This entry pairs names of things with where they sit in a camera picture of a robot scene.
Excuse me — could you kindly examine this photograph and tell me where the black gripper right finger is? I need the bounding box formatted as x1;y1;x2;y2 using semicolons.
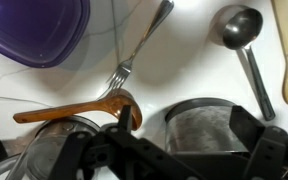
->
228;105;288;180

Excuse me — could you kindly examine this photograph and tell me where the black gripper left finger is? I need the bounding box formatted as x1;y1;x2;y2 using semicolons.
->
48;104;205;180

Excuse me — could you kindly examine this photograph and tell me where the dark brown wooden spoon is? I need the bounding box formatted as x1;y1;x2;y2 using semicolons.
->
12;88;143;132

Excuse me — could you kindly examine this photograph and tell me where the grey metal utensil holder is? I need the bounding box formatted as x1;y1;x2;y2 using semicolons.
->
164;97;252;154

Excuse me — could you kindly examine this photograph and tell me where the glass electric kettle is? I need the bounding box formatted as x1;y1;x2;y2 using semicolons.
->
0;114;102;180

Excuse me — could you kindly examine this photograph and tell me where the metal fork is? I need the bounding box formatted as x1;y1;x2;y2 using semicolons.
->
97;0;175;99

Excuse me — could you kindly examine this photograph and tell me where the metal measuring cup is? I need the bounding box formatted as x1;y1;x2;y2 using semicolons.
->
210;4;277;122

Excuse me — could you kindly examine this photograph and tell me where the purple plastic container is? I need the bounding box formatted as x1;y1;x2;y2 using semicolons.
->
0;0;91;69

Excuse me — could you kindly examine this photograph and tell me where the thin white cable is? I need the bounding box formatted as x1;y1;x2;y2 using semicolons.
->
0;95;53;108

